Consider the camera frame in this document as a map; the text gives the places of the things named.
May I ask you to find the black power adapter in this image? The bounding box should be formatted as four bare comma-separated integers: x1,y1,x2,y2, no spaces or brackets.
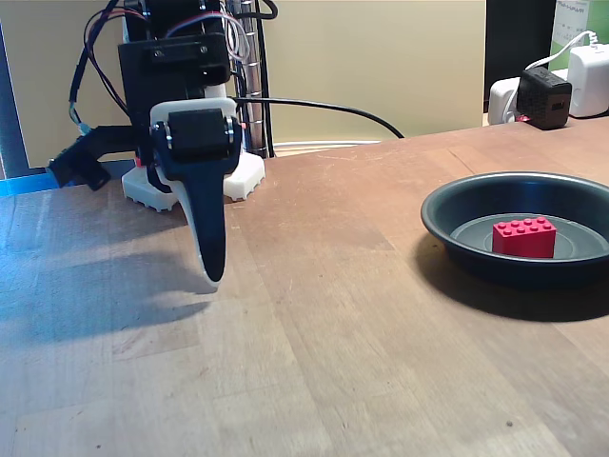
517,67,573,130

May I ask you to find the black power cable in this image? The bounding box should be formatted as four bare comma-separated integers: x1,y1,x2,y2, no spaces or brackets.
232,96,405,139

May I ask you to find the white adapter cable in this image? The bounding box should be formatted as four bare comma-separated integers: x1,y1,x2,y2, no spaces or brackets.
525,30,599,70

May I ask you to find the robot wire bundle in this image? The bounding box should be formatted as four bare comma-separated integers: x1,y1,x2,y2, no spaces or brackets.
68,0,148,137

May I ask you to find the dark vertical post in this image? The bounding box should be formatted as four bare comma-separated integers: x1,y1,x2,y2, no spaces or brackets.
0,28,29,181

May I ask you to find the red lego block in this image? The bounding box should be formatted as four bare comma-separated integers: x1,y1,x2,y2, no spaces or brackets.
492,216,558,259

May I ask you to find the white power strip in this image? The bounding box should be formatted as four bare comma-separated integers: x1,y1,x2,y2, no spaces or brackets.
488,78,524,126

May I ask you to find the green and white carton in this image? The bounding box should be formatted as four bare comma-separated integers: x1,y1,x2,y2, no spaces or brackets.
550,0,609,72

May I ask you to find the dark round metal bin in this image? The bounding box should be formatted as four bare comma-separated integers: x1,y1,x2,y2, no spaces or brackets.
421,170,609,289

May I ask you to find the black panel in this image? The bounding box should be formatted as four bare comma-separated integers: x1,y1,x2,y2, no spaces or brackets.
484,0,558,128

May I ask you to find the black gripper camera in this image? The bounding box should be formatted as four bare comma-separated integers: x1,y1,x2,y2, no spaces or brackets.
47,125,140,191

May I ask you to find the chrome rack pole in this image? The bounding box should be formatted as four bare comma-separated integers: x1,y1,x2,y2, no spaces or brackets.
235,0,276,159

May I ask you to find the white power adapter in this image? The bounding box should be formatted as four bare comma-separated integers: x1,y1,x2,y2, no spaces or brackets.
568,45,609,119

